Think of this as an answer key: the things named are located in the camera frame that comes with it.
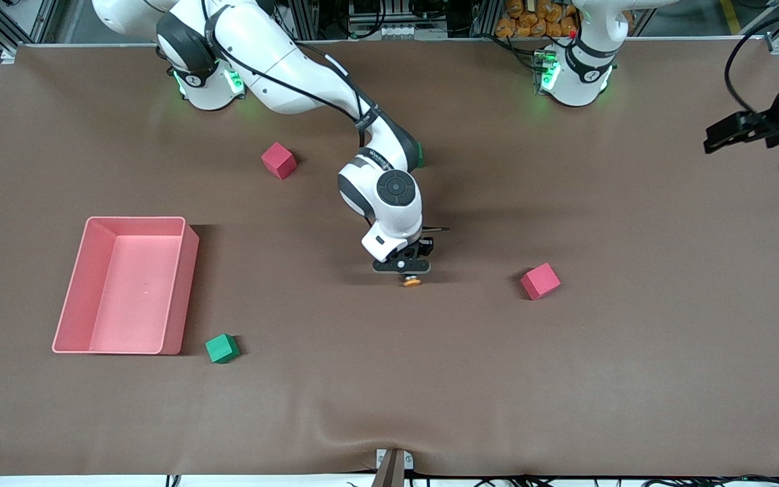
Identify pink foam cube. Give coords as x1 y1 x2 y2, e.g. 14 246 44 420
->
260 142 298 181
521 262 562 301

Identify white terminal strip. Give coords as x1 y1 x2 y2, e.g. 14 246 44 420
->
377 24 448 39

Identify bag of orange snacks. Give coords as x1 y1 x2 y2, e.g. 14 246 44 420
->
496 0 580 39

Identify black electronics box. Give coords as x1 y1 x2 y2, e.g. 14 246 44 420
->
348 0 394 22

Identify pink plastic tray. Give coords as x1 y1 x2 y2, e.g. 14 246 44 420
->
51 216 200 356

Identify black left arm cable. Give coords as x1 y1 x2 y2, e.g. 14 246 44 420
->
726 3 779 114

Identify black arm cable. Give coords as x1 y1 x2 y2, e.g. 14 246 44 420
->
726 3 779 114
202 0 367 149

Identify metal clamp bracket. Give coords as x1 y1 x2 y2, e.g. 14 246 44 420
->
371 448 415 487

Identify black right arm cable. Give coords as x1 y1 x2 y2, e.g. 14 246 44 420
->
202 0 367 149

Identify aluminium frame post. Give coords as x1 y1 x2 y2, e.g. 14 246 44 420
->
295 0 319 40
472 0 502 38

